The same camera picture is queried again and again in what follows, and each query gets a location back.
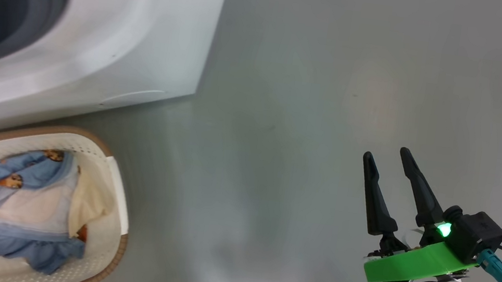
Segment cream cloth garment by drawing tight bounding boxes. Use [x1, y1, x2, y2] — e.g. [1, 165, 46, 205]
[66, 169, 120, 242]

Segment round white filter cover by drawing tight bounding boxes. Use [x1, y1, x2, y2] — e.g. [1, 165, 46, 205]
[100, 83, 166, 114]

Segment blue bear print garment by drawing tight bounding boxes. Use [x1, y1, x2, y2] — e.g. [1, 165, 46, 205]
[0, 142, 99, 279]

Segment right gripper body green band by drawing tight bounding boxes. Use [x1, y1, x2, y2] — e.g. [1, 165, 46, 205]
[362, 218, 482, 282]

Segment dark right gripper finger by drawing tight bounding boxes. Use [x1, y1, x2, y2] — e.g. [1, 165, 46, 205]
[391, 147, 452, 230]
[353, 151, 408, 238]

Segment white front-load washing machine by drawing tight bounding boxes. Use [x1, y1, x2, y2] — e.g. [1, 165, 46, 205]
[0, 0, 230, 175]

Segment cream perforated laundry basket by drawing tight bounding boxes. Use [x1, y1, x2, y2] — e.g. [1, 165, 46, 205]
[0, 118, 142, 282]

